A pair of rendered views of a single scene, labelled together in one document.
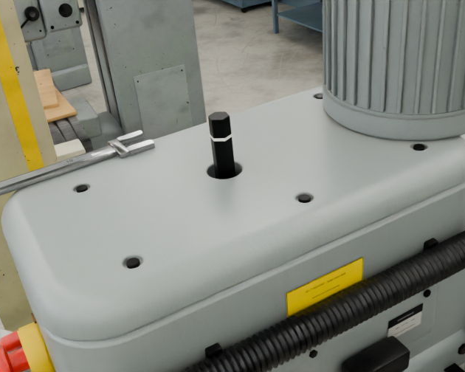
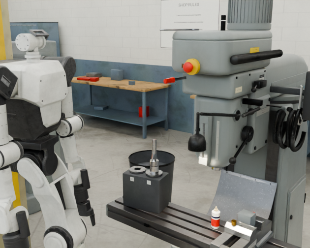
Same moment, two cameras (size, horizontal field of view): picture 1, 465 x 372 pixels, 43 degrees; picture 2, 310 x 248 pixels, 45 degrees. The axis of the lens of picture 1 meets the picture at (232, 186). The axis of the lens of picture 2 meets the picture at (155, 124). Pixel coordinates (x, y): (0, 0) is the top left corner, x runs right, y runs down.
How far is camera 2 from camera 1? 1.26 m
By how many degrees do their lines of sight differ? 29
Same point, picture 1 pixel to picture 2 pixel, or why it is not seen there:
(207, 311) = (241, 43)
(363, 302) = (263, 53)
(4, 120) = not seen: outside the picture
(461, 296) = (268, 80)
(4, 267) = not seen: outside the picture
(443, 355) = (266, 99)
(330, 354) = (251, 77)
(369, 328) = (257, 75)
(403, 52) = (256, 6)
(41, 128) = not seen: hidden behind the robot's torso
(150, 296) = (235, 33)
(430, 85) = (261, 15)
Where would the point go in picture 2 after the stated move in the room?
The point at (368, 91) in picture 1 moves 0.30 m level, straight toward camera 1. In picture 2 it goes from (248, 17) to (283, 15)
